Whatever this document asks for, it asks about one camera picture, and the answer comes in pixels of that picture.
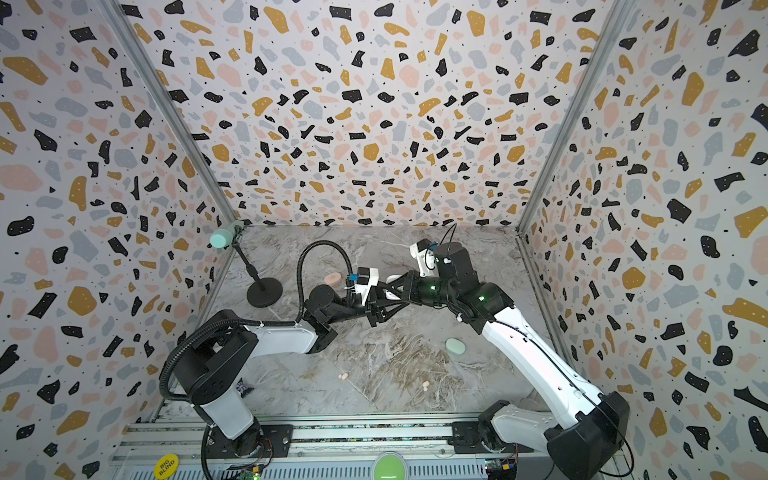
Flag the mint green charging case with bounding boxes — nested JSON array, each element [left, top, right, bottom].
[[445, 338, 466, 356]]

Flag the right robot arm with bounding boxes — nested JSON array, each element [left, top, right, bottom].
[[381, 240, 630, 479]]

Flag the pink charging case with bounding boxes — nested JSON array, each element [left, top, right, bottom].
[[324, 272, 342, 286]]

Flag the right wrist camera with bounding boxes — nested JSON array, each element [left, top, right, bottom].
[[409, 239, 438, 277]]

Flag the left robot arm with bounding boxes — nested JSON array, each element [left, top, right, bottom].
[[160, 285, 409, 441]]

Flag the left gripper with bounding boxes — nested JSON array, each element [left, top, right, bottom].
[[328, 284, 409, 331]]

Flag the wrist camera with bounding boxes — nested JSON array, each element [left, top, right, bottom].
[[350, 267, 380, 306], [409, 239, 438, 277]]

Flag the black corrugated cable conduit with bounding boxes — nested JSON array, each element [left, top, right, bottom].
[[158, 239, 356, 403]]

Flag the white charging case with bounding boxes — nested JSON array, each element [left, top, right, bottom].
[[384, 287, 403, 300]]

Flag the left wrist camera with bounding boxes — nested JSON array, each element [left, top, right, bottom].
[[350, 267, 380, 306]]

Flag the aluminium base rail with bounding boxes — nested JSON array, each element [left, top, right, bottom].
[[105, 413, 565, 479]]

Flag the microphone on black stand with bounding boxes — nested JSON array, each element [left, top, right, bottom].
[[209, 220, 283, 308]]

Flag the green push button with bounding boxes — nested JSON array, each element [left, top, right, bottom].
[[371, 452, 409, 480]]

